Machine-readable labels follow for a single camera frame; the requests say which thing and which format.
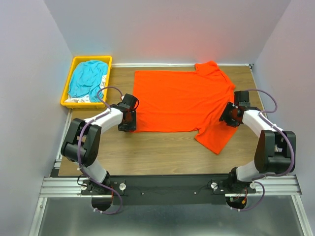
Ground yellow plastic bin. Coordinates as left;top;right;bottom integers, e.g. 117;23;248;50
61;56;112;109

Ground light blue t shirt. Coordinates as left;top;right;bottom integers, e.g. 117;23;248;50
71;60;109;102

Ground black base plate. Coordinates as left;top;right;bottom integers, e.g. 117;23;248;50
81;174;256;206

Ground orange t shirt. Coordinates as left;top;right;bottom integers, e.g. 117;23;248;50
133;61;237;154

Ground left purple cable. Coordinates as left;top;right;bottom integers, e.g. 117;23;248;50
77;86;124;215

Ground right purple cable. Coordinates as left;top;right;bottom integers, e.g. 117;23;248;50
230;88;295;212

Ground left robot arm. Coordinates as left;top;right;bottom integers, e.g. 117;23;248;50
61;94;139;189

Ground purple cable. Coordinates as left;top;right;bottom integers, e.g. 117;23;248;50
230;88;295;212
77;86;124;215

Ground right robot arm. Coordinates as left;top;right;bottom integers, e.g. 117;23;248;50
219;102;296;192

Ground white t shirt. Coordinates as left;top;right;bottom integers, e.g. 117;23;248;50
65;74;107;103

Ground aluminium frame rail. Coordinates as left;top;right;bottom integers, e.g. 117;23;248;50
27;109;312;236

